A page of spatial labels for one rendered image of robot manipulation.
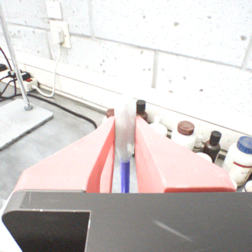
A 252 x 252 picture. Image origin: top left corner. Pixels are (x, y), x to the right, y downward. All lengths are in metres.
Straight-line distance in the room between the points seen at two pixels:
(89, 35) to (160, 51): 0.25
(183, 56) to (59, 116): 0.44
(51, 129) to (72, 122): 0.07
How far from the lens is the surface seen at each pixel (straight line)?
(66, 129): 0.69
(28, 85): 0.94
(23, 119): 0.76
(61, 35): 0.81
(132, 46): 0.65
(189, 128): 0.51
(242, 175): 0.54
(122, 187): 0.16
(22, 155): 0.64
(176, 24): 0.58
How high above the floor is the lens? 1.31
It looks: 37 degrees down
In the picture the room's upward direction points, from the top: straight up
